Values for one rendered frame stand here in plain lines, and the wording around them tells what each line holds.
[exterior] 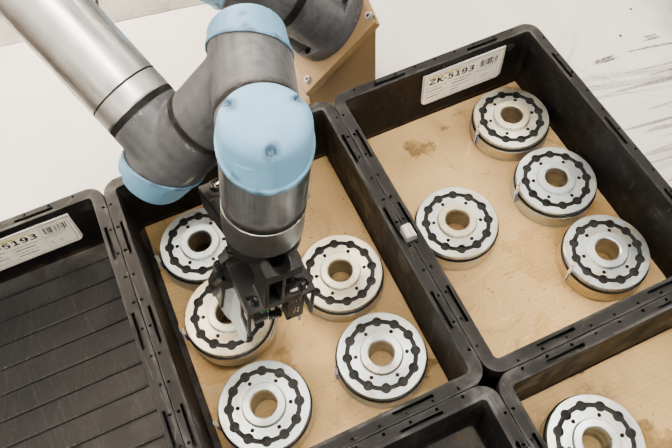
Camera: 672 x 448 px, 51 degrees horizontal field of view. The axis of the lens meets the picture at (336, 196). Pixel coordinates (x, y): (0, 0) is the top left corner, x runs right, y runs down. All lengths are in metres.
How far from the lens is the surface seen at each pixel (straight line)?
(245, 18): 0.63
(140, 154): 0.70
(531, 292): 0.90
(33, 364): 0.94
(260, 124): 0.53
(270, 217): 0.58
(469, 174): 0.97
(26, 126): 1.31
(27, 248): 0.94
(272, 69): 0.60
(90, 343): 0.92
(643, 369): 0.90
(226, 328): 0.82
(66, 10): 0.72
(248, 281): 0.70
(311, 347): 0.86
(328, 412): 0.84
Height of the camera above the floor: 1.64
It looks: 59 degrees down
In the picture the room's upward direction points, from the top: 5 degrees counter-clockwise
